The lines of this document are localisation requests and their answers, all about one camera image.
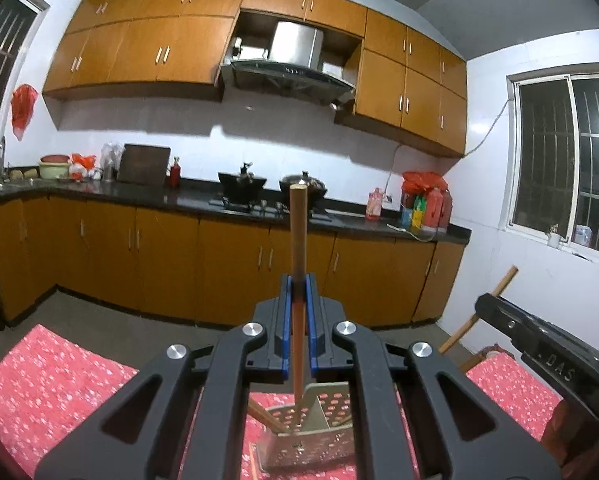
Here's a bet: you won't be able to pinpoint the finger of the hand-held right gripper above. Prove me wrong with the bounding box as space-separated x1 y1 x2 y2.
474 294 536 357

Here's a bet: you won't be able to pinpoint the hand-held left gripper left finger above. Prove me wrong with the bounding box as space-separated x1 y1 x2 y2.
34 274 300 480

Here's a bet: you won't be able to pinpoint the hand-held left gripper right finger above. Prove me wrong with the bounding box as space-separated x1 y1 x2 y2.
304 274 563 480

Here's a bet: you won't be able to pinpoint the beige perforated utensil holder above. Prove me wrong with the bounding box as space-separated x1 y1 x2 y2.
256 380 355 472

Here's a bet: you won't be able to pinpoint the gas stove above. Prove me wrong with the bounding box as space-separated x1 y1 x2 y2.
209 195 333 222

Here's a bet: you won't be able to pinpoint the wooden base cabinets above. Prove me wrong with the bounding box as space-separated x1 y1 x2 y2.
0 192 465 331

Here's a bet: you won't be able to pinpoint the black wok with lid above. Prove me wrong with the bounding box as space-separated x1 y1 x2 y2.
279 171 329 201

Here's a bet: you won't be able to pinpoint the red plastic bag on thermoses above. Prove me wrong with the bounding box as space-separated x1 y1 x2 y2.
402 171 449 196

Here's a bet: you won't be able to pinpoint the large barred window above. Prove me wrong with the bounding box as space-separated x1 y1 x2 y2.
505 74 599 266

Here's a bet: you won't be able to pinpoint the black kitchen countertop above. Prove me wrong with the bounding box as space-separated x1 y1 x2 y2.
0 177 473 246

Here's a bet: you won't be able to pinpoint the dark wooden cutting board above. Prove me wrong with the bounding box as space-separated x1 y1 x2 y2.
116 143 172 184

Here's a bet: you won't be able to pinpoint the red floral tablecloth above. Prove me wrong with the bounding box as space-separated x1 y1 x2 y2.
0 324 563 480

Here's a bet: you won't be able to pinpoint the clear plastic bag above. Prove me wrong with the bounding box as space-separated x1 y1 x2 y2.
100 142 125 182

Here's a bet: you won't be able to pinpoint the red and white plastic bag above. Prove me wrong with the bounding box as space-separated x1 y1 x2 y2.
69 154 102 182

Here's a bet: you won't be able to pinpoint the green basin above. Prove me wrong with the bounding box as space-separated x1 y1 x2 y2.
38 155 71 181

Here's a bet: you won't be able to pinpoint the steel range hood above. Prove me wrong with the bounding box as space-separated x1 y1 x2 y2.
219 21 356 108

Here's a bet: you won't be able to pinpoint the hanging red plastic bag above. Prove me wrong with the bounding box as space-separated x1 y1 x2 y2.
10 84 37 140

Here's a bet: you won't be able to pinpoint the small barred window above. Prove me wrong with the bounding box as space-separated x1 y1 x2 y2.
0 0 50 153

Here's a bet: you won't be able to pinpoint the black wok with handle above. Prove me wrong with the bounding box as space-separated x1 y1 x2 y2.
217 162 269 201

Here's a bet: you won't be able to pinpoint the white wall cable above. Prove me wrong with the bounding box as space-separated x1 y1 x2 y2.
383 97 510 201

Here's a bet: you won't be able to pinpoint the wooden wall cabinets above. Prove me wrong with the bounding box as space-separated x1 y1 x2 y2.
42 0 467 158

